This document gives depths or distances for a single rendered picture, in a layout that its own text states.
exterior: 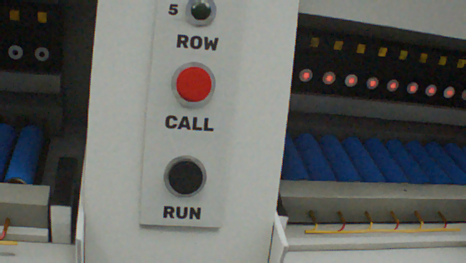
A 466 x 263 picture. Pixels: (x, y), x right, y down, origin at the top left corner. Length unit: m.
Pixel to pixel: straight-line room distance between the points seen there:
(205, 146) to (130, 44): 0.06
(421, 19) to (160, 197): 0.17
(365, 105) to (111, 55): 0.27
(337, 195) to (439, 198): 0.08
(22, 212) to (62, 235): 0.03
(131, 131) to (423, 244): 0.22
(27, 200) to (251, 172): 0.13
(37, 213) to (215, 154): 0.11
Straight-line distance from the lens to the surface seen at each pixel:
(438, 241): 0.38
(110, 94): 0.25
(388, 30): 0.51
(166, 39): 0.24
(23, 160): 0.35
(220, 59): 0.25
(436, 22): 0.31
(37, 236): 0.31
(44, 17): 0.40
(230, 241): 0.27
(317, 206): 0.35
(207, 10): 0.24
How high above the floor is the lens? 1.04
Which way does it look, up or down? 9 degrees down
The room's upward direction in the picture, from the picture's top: 6 degrees clockwise
